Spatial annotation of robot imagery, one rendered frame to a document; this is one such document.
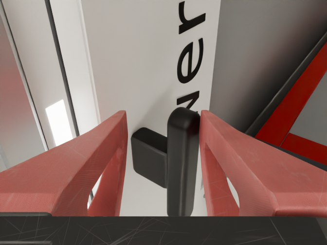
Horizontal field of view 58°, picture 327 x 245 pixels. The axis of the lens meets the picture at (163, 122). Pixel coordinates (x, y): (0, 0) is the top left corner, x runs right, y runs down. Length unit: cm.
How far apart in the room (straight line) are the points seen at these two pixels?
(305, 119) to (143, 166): 29
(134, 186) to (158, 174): 3
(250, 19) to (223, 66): 6
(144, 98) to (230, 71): 16
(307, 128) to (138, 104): 28
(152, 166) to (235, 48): 18
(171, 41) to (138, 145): 6
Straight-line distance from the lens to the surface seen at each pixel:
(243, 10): 29
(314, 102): 46
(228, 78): 30
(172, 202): 16
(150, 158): 15
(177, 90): 18
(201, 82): 21
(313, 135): 39
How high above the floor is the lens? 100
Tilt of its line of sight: 40 degrees down
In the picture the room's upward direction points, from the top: 130 degrees counter-clockwise
